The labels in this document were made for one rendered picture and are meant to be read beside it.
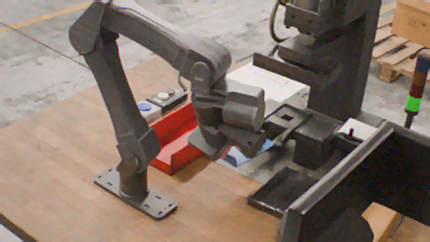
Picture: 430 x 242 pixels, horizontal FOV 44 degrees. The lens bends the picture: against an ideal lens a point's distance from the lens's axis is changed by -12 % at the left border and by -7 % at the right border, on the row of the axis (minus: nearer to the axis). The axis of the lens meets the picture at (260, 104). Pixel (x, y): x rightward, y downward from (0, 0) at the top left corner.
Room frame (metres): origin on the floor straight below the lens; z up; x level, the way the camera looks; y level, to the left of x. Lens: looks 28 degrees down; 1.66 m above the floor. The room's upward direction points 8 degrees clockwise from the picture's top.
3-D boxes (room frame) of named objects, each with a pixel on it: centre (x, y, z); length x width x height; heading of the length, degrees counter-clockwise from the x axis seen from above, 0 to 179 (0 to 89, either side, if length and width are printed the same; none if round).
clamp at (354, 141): (1.17, -0.26, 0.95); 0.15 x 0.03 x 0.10; 62
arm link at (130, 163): (0.95, 0.24, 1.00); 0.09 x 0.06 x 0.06; 164
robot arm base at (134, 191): (0.95, 0.25, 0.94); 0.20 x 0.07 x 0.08; 62
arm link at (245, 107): (0.90, 0.05, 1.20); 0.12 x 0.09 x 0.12; 74
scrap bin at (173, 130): (1.17, 0.17, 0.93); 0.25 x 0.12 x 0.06; 152
